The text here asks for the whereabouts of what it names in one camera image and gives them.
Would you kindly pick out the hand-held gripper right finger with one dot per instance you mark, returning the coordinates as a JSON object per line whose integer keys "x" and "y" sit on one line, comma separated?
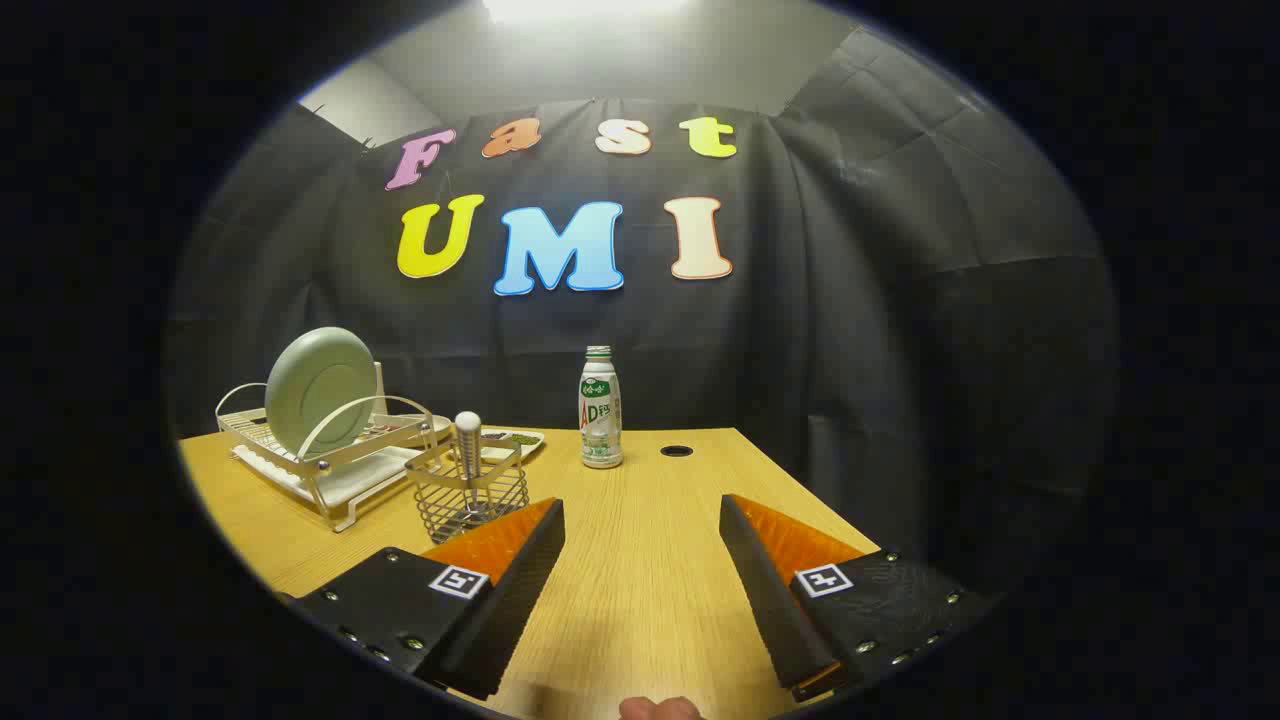
{"x": 770, "y": 600}

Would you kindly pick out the white drain tray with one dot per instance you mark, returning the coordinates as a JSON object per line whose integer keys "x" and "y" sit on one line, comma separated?
{"x": 365, "y": 482}

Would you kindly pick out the black backdrop cloth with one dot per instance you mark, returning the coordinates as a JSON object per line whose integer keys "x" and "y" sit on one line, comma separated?
{"x": 850, "y": 350}

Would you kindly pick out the white and green drink bottle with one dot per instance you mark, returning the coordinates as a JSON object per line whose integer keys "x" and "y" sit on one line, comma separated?
{"x": 600, "y": 420}

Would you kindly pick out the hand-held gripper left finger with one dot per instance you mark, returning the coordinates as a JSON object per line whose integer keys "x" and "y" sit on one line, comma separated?
{"x": 500, "y": 610}

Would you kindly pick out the pale green plate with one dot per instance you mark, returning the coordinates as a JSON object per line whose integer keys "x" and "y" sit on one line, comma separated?
{"x": 320, "y": 390}

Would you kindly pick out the white compartment dish with beans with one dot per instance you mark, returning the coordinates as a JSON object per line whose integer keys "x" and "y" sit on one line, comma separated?
{"x": 520, "y": 441}

